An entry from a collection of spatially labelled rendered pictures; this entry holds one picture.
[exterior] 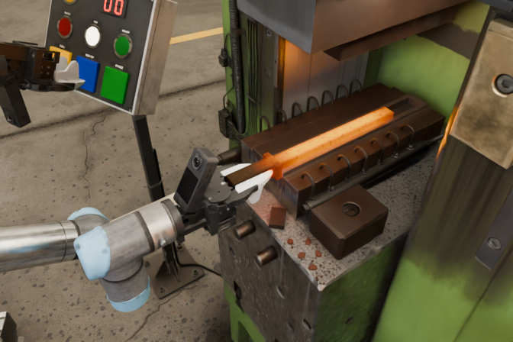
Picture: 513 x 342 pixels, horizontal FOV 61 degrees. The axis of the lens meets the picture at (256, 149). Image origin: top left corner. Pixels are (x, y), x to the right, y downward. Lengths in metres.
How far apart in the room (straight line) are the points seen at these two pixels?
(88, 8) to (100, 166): 1.39
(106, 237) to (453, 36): 0.82
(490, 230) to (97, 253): 0.59
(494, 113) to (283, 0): 0.32
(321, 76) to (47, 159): 1.84
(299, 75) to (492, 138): 0.53
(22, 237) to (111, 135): 1.87
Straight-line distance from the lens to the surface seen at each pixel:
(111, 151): 2.54
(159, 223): 0.74
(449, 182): 0.74
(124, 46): 1.09
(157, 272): 1.88
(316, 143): 0.88
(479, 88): 0.62
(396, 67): 1.20
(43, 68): 0.94
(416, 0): 0.77
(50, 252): 0.85
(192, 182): 0.74
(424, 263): 0.87
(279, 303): 0.99
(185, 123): 2.64
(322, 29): 0.63
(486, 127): 0.64
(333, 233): 0.77
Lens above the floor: 1.57
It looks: 40 degrees down
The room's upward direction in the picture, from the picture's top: straight up
